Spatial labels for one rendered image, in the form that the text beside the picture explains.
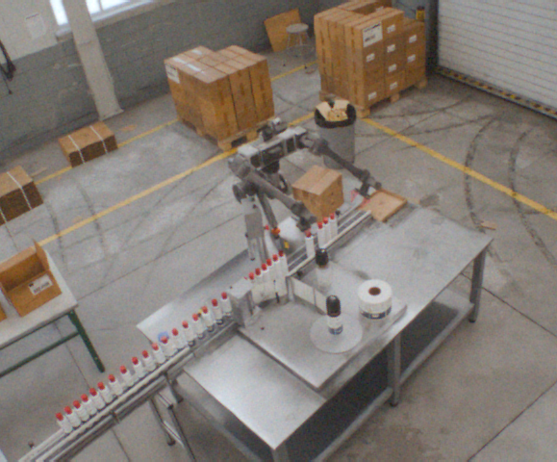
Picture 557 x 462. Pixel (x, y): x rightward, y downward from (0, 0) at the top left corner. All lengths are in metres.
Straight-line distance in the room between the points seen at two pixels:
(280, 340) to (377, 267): 0.88
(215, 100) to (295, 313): 3.67
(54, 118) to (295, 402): 6.20
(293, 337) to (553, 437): 1.85
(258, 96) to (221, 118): 0.53
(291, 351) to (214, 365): 0.47
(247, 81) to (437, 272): 3.84
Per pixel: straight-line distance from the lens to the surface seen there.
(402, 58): 7.52
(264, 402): 3.29
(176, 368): 3.52
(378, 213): 4.37
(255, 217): 3.45
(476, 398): 4.30
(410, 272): 3.89
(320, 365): 3.34
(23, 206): 7.12
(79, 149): 7.59
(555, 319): 4.88
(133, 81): 8.79
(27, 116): 8.46
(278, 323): 3.57
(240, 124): 7.05
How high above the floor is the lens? 3.50
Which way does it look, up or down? 39 degrees down
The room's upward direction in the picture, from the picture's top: 10 degrees counter-clockwise
